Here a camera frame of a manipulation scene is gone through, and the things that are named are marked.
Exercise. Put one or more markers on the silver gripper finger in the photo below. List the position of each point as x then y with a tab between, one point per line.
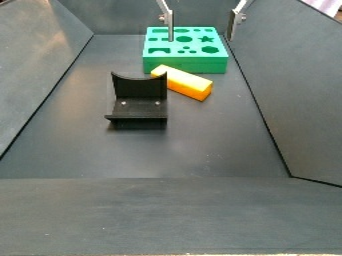
166	17
237	17

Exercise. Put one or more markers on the yellow rectangular block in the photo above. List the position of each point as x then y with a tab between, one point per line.
185	83

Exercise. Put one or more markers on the green shape sorter board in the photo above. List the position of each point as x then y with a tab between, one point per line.
197	51

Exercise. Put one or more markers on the black curved fixture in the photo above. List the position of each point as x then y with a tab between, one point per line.
141	106

